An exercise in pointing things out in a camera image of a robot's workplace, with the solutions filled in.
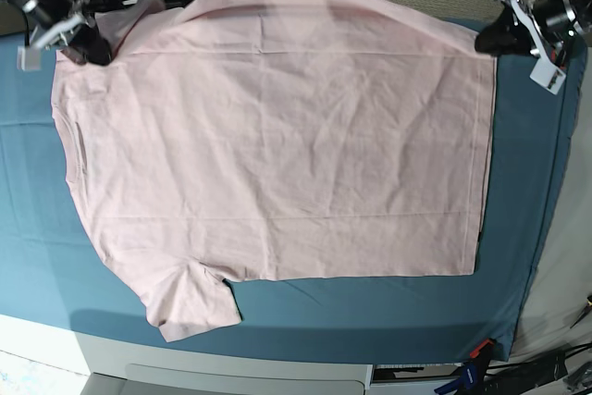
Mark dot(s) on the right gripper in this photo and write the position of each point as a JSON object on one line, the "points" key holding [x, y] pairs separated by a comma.
{"points": [[65, 23]]}

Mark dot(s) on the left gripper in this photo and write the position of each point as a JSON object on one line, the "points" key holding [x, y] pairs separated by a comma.
{"points": [[531, 27]]}

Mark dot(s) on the pink T-shirt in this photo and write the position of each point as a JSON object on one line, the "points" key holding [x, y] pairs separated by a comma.
{"points": [[234, 140]]}

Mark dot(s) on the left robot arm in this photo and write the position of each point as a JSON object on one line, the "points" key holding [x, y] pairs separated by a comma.
{"points": [[584, 25]]}

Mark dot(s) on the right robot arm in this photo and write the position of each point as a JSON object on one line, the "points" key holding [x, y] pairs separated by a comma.
{"points": [[66, 25]]}

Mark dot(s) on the teal table cloth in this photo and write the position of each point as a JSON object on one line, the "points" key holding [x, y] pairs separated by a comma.
{"points": [[51, 274]]}

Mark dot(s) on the orange black clamp bottom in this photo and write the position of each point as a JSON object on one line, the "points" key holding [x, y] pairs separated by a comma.
{"points": [[485, 348]]}

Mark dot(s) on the blue clamp bottom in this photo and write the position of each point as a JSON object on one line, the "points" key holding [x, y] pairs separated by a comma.
{"points": [[472, 374]]}

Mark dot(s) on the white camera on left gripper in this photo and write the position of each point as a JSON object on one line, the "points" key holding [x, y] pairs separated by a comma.
{"points": [[547, 75]]}

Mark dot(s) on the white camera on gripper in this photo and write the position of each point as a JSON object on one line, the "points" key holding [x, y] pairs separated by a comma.
{"points": [[29, 59], [547, 75]]}

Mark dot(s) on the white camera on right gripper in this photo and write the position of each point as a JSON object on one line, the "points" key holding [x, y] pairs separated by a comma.
{"points": [[29, 59]]}

